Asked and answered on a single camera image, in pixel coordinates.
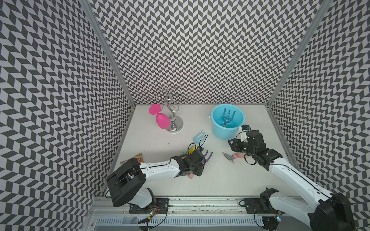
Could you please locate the purple toy rake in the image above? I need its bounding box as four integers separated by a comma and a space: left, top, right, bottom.
202, 150, 213, 164

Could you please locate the blue toy fork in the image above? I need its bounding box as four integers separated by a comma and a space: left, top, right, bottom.
222, 108, 236, 127

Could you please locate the yellow toy shovel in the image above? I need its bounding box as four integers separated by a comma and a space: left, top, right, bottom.
187, 146, 197, 155

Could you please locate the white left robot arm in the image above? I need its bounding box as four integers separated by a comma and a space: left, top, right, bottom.
107, 147, 207, 208

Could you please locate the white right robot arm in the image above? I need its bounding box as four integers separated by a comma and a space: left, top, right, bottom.
228, 130, 356, 231

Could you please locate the light blue toy rake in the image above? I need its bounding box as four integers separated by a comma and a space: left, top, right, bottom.
193, 130, 205, 144

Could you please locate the turquoise plastic bucket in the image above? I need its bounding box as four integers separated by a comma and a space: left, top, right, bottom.
210, 104, 246, 140

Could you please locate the pink plastic wine glass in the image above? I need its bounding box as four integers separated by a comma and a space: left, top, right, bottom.
148, 104, 171, 129

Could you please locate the colourful snack packet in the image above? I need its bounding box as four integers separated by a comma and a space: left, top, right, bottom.
120, 153, 144, 166

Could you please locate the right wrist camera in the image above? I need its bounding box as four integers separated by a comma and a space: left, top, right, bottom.
241, 125, 251, 131

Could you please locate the chrome wire stand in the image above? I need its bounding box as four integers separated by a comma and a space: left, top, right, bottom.
149, 88, 188, 133

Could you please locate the aluminium corner post right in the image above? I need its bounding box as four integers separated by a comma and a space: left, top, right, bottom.
267, 0, 334, 107

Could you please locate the aluminium corner post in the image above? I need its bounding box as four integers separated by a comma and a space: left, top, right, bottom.
267, 0, 334, 107
79, 0, 136, 108

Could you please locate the aluminium corner post left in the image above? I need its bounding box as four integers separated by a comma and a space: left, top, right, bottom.
79, 0, 136, 108

